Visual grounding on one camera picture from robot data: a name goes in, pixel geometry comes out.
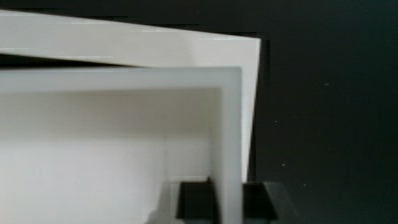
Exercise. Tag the white drawer cabinet frame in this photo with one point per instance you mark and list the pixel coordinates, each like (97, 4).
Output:
(122, 128)

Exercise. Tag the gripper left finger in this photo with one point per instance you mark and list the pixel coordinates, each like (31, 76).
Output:
(198, 205)

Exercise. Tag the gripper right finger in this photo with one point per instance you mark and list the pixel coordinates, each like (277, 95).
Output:
(269, 208)

